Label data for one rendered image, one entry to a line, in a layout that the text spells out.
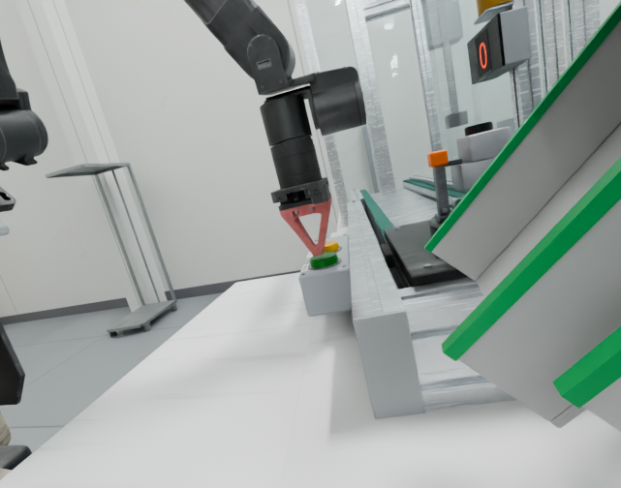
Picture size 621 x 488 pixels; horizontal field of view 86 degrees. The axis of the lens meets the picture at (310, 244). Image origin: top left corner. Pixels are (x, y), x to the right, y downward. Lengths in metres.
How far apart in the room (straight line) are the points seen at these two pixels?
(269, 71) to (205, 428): 0.39
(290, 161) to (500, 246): 0.26
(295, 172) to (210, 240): 3.47
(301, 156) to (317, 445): 0.31
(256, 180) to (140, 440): 3.19
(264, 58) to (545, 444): 0.43
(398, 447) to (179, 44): 3.86
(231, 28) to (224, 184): 3.26
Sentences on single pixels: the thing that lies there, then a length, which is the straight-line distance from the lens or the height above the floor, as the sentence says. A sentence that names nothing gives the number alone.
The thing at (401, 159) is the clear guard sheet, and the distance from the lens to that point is 1.78.
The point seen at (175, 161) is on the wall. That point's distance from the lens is 3.93.
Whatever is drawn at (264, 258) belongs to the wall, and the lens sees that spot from 3.64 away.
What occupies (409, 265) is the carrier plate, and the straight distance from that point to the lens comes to 0.36.
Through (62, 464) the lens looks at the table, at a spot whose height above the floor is 0.86.
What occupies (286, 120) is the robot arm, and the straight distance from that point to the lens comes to 0.42.
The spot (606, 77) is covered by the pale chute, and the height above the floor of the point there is 1.10.
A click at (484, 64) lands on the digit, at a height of 1.19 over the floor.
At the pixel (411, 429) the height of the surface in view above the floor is 0.86.
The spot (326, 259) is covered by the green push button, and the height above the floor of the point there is 0.97.
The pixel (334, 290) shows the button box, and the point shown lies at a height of 0.93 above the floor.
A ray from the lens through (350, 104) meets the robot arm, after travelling 0.42.
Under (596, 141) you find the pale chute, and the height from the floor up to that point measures 1.07.
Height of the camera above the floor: 1.09
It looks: 12 degrees down
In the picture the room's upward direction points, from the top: 14 degrees counter-clockwise
